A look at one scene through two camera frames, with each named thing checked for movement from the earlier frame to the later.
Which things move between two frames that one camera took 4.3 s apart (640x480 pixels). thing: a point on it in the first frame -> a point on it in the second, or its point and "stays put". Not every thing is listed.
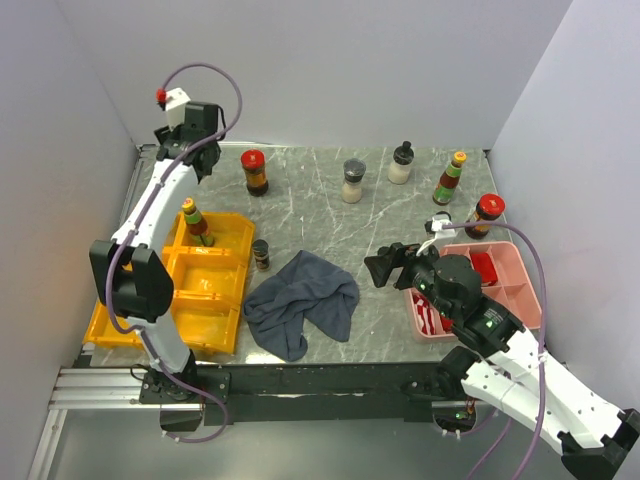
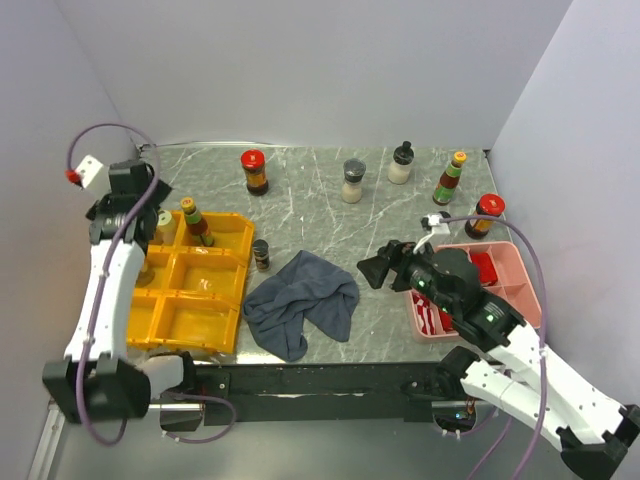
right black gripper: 396,255 stays put
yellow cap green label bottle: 197,226 stays put
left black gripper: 164,133 -> 160,194
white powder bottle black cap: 400,166 stays put
